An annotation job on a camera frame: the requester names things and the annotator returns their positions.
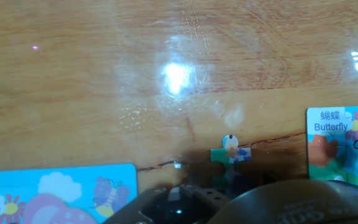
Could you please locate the butterfly jigsaw puzzle missing piece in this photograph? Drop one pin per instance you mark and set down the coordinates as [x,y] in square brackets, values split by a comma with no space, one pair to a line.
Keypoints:
[340,149]

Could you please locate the colourful jigsaw piece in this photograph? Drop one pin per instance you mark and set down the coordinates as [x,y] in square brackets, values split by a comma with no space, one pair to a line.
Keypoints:
[230,155]

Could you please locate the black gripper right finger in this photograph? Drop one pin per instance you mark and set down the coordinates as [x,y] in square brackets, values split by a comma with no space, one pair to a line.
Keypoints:
[207,196]

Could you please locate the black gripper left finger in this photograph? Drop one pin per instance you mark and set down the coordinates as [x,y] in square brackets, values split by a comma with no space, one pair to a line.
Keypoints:
[154,199]

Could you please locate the complete butterfly puzzle card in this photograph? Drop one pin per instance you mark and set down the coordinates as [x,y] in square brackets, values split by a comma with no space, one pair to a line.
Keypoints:
[57,193]

